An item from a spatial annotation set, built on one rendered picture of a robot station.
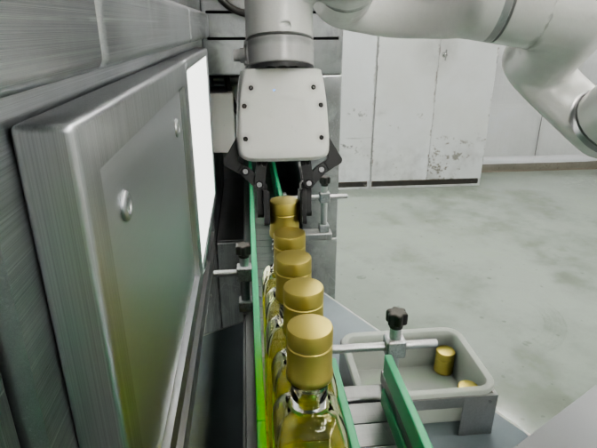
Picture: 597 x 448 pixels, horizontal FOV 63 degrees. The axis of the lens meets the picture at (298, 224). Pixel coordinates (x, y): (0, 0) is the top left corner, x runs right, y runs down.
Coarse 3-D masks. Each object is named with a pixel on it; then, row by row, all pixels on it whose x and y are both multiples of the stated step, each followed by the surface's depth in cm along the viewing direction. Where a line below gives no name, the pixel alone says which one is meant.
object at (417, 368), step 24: (360, 336) 90; (408, 336) 91; (432, 336) 91; (456, 336) 90; (360, 360) 91; (408, 360) 92; (432, 360) 93; (456, 360) 89; (480, 360) 83; (360, 384) 77; (408, 384) 88; (432, 384) 88; (456, 384) 88; (480, 384) 80
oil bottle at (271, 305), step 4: (272, 288) 55; (268, 292) 55; (272, 292) 54; (268, 296) 54; (272, 296) 54; (268, 300) 54; (272, 300) 53; (276, 300) 53; (268, 304) 53; (272, 304) 53; (276, 304) 52; (268, 308) 53; (272, 308) 52; (276, 308) 52; (268, 312) 53; (272, 312) 52; (276, 312) 52; (268, 316) 53; (272, 316) 52; (268, 320) 52
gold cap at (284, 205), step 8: (272, 200) 56; (280, 200) 56; (288, 200) 56; (296, 200) 56; (272, 208) 56; (280, 208) 55; (288, 208) 55; (296, 208) 56; (272, 216) 56; (280, 216) 55; (288, 216) 55; (296, 216) 56; (272, 224) 56; (280, 224) 56; (288, 224) 56; (296, 224) 56; (272, 232) 57
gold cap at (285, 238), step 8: (280, 232) 52; (288, 232) 52; (296, 232) 52; (304, 232) 52; (280, 240) 50; (288, 240) 50; (296, 240) 50; (304, 240) 51; (280, 248) 51; (288, 248) 50; (296, 248) 51; (304, 248) 52
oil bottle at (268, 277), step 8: (272, 264) 61; (264, 272) 60; (272, 272) 59; (264, 280) 59; (272, 280) 58; (264, 288) 58; (264, 296) 58; (264, 304) 58; (264, 312) 59; (264, 320) 59; (264, 328) 60; (264, 336) 60; (264, 344) 61; (264, 352) 65
